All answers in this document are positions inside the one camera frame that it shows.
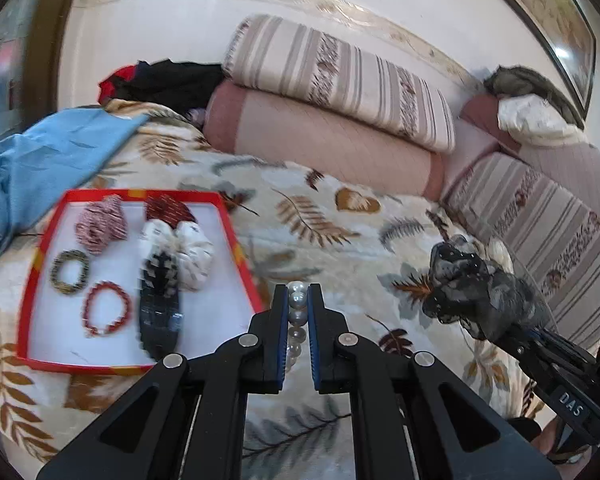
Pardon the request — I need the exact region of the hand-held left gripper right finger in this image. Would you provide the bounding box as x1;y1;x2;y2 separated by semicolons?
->
307;284;563;480

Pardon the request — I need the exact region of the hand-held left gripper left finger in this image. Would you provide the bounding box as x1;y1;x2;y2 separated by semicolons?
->
36;284;287;480

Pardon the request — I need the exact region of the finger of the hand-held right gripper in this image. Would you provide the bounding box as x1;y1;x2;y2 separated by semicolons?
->
500;322;581;363

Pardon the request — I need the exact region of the white pearl bracelet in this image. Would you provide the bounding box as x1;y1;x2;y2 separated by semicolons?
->
285;280;311;371

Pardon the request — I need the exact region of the grey sheer scrunchie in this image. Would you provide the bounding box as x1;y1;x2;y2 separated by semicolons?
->
420;235;551;341

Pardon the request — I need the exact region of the white cherry print scrunchie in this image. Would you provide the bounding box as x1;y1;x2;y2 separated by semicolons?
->
139;220;216;292

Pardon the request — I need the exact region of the black hair clip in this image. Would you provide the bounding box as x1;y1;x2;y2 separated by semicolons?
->
137;250;186;361

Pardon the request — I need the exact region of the red beaded bracelet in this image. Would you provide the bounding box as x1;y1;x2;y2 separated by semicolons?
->
82;281;132;338

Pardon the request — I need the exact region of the red rimmed white tray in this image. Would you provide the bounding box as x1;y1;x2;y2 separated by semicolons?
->
16;189;266;373

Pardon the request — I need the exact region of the olive beaded bracelet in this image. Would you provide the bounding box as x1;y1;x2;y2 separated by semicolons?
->
51;249;91;295

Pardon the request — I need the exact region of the leaf print blanket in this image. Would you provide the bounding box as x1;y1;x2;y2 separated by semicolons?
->
0;100;556;466

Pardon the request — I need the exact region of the striped cushion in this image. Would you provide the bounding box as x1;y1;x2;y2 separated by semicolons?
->
442;152;600;341
222;14;457;153

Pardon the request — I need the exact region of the dark red scrunchie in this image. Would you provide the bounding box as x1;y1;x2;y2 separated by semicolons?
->
145;195;198;225

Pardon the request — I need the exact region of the pink bolster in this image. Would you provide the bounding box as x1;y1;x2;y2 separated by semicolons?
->
460;95;600;211
202;82;448;201

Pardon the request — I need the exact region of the pink white striped scrunchie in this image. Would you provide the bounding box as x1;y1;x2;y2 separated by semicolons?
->
75;196;128;256

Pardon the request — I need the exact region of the cream cloth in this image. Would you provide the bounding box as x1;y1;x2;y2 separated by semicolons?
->
497;94;586;148

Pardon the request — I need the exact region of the grey furry cloth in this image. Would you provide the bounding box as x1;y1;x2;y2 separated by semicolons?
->
482;65;588;126

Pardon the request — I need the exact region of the black clothing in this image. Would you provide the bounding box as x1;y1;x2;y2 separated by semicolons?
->
112;59;226;113

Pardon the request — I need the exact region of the blue cloth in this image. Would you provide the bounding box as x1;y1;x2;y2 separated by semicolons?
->
0;107;153;263

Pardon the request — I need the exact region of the red cloth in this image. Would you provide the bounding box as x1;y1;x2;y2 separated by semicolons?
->
97;65;136;106

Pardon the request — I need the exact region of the glass window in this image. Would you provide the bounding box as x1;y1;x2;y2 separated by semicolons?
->
0;0;61;146

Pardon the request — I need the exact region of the framed wall picture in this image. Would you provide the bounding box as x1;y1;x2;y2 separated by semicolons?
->
467;0;598;116

